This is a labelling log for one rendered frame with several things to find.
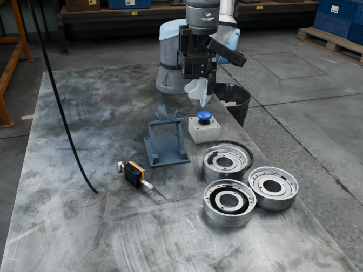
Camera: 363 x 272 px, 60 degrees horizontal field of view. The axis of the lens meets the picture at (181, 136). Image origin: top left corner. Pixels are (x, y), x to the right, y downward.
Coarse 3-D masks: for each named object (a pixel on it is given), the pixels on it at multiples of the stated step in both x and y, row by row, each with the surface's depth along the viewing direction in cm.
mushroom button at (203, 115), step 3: (201, 111) 86; (204, 111) 86; (207, 111) 86; (198, 114) 85; (201, 114) 84; (204, 114) 84; (207, 114) 84; (210, 114) 85; (198, 117) 85; (201, 117) 84; (204, 117) 84; (207, 117) 84; (210, 117) 84; (204, 120) 86
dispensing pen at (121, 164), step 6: (120, 162) 74; (120, 168) 75; (126, 168) 70; (132, 168) 70; (126, 174) 72; (132, 174) 69; (138, 174) 69; (126, 180) 73; (132, 180) 71; (138, 180) 70; (144, 180) 69; (138, 186) 71; (150, 186) 68; (156, 192) 67
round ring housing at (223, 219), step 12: (228, 180) 68; (204, 192) 64; (228, 192) 66; (252, 192) 65; (204, 204) 63; (240, 204) 63; (252, 204) 64; (216, 216) 61; (228, 216) 59; (240, 216) 60
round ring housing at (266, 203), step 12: (264, 168) 72; (276, 168) 71; (252, 180) 69; (264, 180) 70; (276, 180) 70; (288, 180) 70; (264, 192) 66; (264, 204) 65; (276, 204) 64; (288, 204) 65
